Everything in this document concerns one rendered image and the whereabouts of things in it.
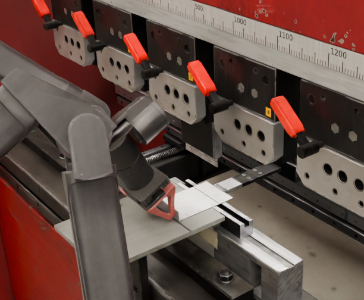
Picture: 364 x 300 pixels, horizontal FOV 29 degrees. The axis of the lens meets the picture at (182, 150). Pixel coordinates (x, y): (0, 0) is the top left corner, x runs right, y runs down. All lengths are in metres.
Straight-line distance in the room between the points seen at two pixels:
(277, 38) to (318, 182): 0.21
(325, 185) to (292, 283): 0.29
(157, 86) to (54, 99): 0.59
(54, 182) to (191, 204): 0.49
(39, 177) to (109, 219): 1.02
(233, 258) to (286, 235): 1.75
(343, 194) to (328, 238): 2.06
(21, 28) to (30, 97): 1.29
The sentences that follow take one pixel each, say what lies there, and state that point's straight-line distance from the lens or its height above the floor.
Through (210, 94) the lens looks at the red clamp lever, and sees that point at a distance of 1.14.
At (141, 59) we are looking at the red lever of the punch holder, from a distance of 1.30.
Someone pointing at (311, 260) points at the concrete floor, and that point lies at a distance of 2.94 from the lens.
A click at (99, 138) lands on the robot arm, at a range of 0.75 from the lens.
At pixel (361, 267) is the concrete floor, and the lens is 2.93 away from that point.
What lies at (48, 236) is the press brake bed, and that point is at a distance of 1.83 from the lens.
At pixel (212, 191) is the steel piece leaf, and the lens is 1.41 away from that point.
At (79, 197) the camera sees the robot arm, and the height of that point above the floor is 1.32.
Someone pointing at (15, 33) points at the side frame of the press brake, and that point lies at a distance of 2.04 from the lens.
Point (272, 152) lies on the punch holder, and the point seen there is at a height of 1.21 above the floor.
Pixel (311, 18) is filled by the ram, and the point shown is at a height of 1.43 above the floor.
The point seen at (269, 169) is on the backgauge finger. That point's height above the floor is 1.00.
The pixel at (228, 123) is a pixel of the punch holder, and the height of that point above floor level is 1.22.
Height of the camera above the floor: 1.71
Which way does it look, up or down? 27 degrees down
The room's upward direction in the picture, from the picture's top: 3 degrees counter-clockwise
